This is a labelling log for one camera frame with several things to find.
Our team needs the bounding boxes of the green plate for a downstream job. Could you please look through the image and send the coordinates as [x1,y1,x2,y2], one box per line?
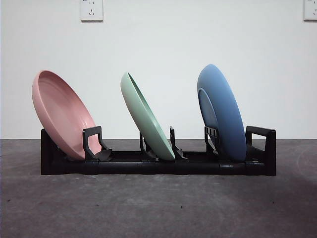
[120,71,175,160]

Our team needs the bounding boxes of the blue plate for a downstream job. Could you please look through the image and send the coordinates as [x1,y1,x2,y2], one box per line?
[197,63,247,162]

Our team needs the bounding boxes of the pink plate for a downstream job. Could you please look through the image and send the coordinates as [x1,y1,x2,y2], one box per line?
[31,69,103,161]

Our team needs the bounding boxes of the black plastic dish rack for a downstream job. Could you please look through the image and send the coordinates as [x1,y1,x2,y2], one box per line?
[40,125,277,177]

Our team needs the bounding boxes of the white wall socket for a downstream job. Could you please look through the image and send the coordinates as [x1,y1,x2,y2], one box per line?
[80,0,104,22]
[303,0,317,22]

